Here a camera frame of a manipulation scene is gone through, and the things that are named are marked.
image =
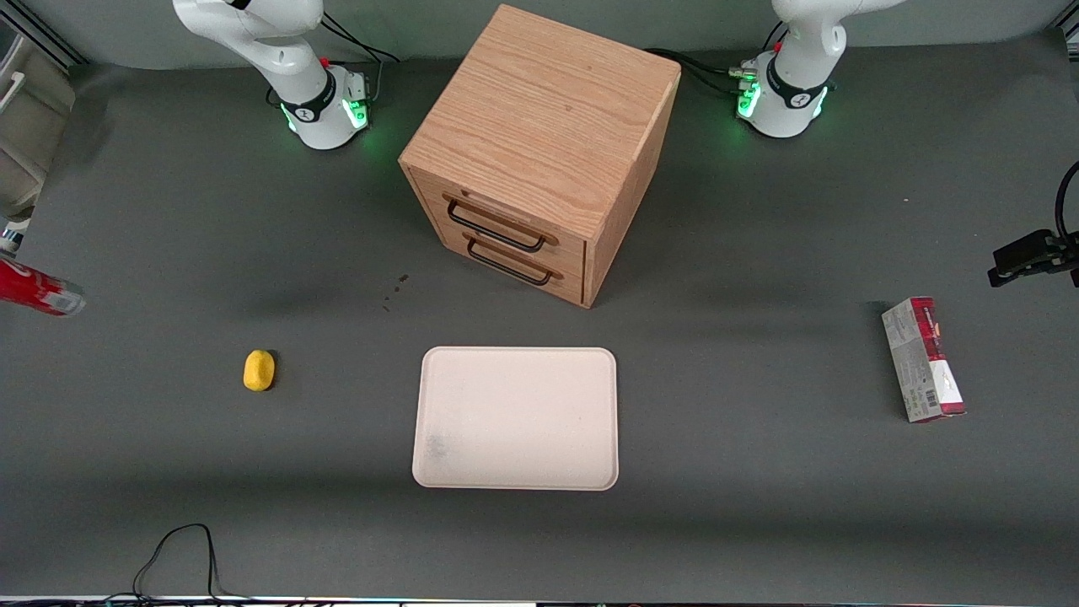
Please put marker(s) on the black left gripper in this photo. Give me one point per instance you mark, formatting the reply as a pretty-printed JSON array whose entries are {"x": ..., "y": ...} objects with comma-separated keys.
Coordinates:
[{"x": 1048, "y": 250}]

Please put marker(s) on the red coke bottle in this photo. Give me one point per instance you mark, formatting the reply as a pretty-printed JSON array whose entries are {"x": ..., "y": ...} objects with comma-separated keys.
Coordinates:
[{"x": 34, "y": 288}]

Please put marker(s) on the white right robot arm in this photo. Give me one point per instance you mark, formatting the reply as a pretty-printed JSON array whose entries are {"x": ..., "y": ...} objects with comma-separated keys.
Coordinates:
[{"x": 312, "y": 93}]

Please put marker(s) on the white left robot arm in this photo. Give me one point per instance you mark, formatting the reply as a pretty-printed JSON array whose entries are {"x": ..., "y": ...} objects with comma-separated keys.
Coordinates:
[{"x": 788, "y": 101}]

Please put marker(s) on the cream plastic tray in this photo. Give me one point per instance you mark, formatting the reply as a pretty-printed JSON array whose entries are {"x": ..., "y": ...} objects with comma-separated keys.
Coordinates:
[{"x": 516, "y": 417}]

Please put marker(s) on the grey red carton box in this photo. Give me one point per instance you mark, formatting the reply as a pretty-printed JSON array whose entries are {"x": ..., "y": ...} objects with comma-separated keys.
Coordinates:
[{"x": 922, "y": 358}]

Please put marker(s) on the wooden drawer small front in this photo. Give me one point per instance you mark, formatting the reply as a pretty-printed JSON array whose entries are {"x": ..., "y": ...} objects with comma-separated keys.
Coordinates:
[{"x": 539, "y": 282}]

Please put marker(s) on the wooden drawer cabinet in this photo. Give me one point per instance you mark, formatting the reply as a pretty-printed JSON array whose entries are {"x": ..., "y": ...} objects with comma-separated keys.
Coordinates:
[{"x": 548, "y": 110}]

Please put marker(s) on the wooden drawer large front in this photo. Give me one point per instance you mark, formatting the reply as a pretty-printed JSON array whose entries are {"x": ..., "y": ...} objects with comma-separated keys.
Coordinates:
[{"x": 506, "y": 215}]

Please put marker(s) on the yellow toy lemon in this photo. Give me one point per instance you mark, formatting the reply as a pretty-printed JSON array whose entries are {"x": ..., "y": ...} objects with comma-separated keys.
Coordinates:
[{"x": 259, "y": 370}]

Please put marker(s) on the aluminium frame rail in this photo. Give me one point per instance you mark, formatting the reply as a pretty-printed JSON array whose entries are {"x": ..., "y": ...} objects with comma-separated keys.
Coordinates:
[
  {"x": 1066, "y": 40},
  {"x": 46, "y": 38}
]

